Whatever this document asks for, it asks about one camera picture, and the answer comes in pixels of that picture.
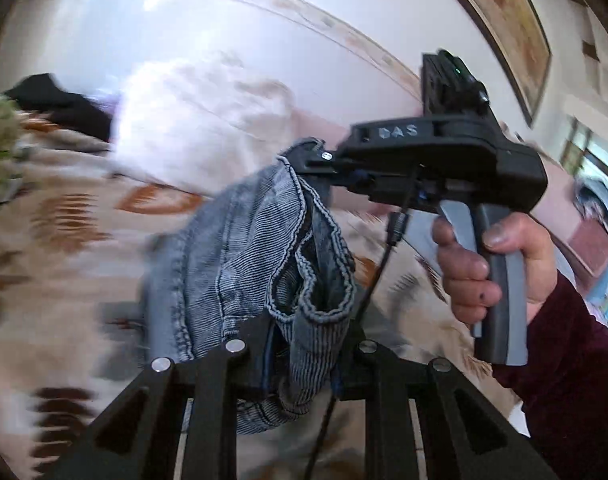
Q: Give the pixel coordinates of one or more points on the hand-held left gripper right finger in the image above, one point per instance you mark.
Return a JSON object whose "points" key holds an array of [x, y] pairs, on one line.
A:
{"points": [[351, 380]]}

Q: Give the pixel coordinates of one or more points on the leaf-printed blanket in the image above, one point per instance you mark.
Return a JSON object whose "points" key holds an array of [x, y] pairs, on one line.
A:
{"points": [[74, 285]]}

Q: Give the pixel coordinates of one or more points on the white cabinet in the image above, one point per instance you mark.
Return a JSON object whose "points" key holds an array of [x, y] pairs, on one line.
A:
{"points": [[601, 60]]}

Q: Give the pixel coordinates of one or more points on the white patterned pillow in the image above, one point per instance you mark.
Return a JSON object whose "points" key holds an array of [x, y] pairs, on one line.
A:
{"points": [[194, 120]]}

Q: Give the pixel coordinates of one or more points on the black cloth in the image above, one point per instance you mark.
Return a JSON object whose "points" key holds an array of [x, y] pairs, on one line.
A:
{"points": [[69, 110]]}

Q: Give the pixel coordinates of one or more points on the framed wall picture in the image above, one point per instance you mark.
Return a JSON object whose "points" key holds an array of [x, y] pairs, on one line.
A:
{"points": [[509, 25]]}

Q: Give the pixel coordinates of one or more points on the crumpled blue clothes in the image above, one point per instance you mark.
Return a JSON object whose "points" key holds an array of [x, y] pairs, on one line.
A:
{"points": [[599, 200]]}

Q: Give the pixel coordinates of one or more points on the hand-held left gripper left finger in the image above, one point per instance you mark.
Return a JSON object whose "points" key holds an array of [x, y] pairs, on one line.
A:
{"points": [[256, 360]]}

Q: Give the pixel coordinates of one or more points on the person's right hand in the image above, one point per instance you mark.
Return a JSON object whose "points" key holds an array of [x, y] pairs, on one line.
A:
{"points": [[464, 280]]}

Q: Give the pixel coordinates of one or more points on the blue denim pants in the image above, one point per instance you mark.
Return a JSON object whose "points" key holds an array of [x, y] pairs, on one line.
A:
{"points": [[234, 260]]}

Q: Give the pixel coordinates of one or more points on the wooden framed window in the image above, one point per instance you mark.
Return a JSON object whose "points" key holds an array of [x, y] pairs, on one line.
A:
{"points": [[591, 152]]}

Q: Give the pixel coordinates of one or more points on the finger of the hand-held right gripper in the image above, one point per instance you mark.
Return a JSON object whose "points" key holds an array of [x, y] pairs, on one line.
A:
{"points": [[329, 180], [316, 152]]}

